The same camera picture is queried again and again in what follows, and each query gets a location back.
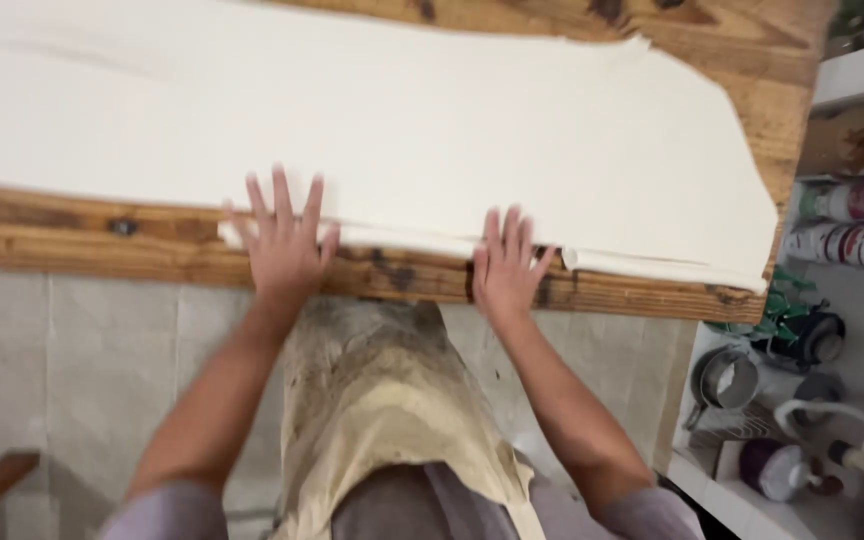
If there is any person's right hand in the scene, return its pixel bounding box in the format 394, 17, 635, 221
471, 206, 558, 322

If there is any person's left hand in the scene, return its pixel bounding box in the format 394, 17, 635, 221
222, 165, 342, 303

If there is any large white dough sheet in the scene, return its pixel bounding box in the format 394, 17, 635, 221
0, 0, 780, 295

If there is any stained beige apron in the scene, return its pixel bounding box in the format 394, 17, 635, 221
270, 295, 547, 540

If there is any lilac grey shirt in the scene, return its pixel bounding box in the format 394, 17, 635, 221
98, 463, 708, 540

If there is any white shelf with kitchenware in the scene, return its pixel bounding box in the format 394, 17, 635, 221
666, 0, 864, 540

